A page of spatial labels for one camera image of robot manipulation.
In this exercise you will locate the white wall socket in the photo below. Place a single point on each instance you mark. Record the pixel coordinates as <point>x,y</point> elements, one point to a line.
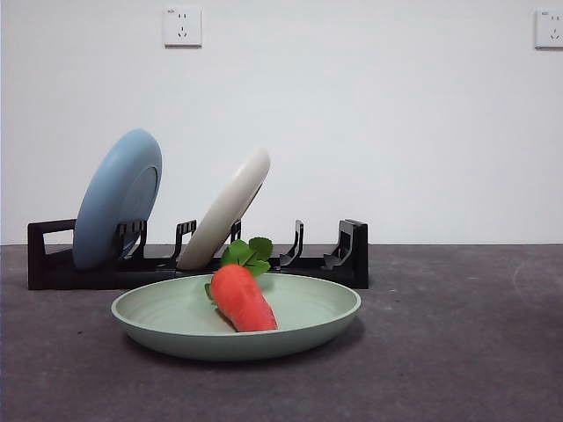
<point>183,26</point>
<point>550,29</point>

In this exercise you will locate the orange toy carrot with leaves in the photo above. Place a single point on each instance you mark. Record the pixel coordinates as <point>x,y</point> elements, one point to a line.
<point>242,299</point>

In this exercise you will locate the light green plate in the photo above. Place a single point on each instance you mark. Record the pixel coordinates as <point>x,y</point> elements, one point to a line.
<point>176,325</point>

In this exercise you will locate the cream white plate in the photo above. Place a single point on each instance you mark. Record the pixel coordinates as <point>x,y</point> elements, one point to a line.
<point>224,211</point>

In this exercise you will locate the light blue plate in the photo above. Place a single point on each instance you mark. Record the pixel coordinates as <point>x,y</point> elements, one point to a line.
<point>110,198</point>

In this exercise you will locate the black plate rack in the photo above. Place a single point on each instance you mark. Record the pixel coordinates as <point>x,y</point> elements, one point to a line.
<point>352,259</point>

